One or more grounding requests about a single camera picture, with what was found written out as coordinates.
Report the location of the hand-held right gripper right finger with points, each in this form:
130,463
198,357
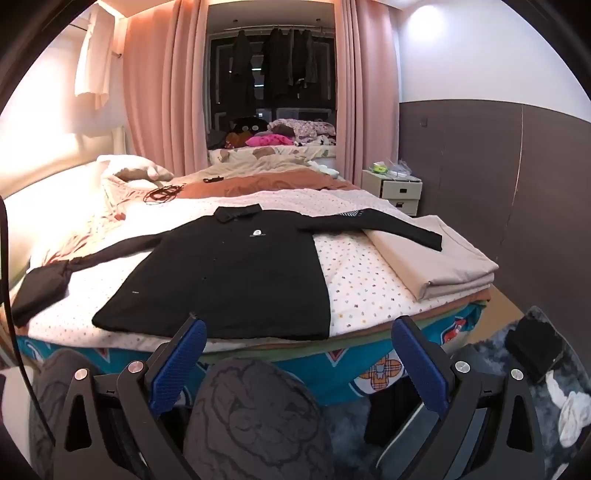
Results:
419,364

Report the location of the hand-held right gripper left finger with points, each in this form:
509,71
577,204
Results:
181,364

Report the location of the black long-sleeved shirt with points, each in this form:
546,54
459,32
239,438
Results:
231,277

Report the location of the teal printed bed sheet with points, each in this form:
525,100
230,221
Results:
351,369

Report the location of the dark shaggy rug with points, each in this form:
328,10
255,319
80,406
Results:
498,332

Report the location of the folded beige cloth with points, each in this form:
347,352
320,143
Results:
438,267

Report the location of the white dotted blanket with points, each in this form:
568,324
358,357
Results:
360,277

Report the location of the black cloth on floor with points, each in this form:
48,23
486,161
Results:
533,346

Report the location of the white crumpled cloth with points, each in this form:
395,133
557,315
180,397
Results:
572,410

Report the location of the pink crumpled sheet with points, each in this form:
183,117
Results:
106,217

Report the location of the white nightstand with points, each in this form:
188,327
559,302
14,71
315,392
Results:
392,194

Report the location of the small black flat object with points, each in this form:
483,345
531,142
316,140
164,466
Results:
212,179

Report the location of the clear plastic wrapping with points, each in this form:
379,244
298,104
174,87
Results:
399,170

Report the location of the green small object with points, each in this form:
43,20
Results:
380,168

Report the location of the cream pillow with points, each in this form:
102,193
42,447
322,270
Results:
134,166

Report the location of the brown blanket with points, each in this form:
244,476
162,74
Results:
277,184

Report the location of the cream printed blanket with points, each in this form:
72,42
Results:
277,154

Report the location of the bright pink cloth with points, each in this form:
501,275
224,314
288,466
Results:
270,140

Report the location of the black plush toy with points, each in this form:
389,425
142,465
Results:
249,125

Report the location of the floral cloth pile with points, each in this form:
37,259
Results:
304,129

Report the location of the pink curtain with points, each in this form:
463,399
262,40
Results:
369,92
161,83

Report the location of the hanging dark garment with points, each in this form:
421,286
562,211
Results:
277,60
240,60
305,55

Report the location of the hanging white garment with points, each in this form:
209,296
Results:
94,60

